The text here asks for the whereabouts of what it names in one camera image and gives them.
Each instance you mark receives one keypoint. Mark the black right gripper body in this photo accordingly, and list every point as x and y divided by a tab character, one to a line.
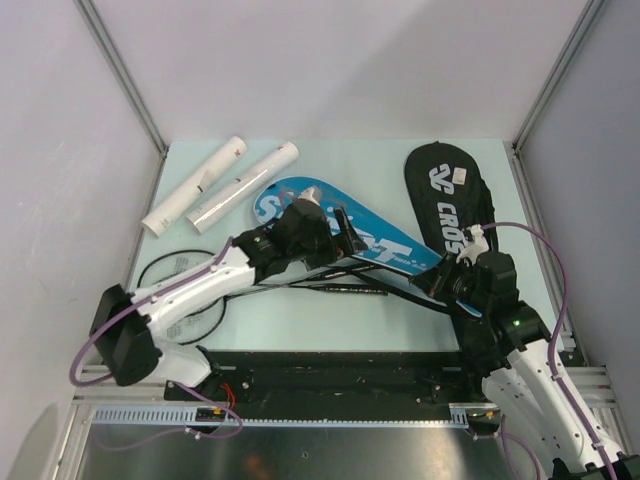
454	281

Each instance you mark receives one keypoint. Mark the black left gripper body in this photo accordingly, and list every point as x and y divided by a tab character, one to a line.
323	248

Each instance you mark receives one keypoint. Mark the black racket bag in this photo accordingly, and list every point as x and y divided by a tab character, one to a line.
448	194

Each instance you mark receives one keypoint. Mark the white shuttlecock tube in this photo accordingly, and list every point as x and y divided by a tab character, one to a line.
227	199

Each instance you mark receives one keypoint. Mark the white cardboard tube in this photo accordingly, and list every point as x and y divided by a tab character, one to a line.
172	208

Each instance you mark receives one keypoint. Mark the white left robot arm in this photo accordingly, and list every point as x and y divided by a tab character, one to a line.
129	328

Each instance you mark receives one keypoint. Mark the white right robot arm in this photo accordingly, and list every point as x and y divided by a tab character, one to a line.
507	344

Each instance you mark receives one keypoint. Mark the black racket lower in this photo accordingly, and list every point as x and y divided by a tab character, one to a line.
339	288

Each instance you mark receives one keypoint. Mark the black racket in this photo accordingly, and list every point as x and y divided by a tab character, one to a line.
175	263
339	288

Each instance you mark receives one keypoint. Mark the black racket upper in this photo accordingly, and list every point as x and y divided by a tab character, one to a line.
175	263

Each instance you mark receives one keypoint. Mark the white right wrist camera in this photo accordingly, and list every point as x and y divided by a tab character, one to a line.
478	245

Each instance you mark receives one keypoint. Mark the grey cable duct rail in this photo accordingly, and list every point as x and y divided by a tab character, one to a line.
452	415

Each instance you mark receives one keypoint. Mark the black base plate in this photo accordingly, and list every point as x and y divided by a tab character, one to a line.
319	380

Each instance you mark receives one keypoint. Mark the aluminium side rail right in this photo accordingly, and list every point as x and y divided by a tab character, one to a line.
550	260

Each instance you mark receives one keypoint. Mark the aluminium frame post left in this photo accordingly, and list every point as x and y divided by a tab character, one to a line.
106	44

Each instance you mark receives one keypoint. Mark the aluminium frame post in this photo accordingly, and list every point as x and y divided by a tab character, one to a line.
579	33
106	44

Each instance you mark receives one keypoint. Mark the aluminium frame post right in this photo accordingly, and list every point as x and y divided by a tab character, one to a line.
579	33

